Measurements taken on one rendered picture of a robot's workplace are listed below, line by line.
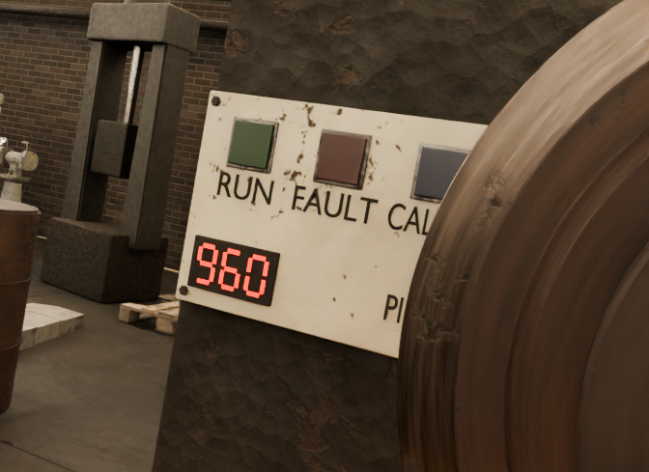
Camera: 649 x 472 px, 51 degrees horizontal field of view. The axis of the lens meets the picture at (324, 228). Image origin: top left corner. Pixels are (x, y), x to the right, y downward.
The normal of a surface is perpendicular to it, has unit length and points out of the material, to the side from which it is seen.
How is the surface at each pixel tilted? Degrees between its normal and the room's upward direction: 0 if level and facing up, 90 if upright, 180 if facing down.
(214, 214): 90
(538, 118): 90
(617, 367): 90
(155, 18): 90
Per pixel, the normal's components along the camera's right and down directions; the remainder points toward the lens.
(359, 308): -0.38, -0.02
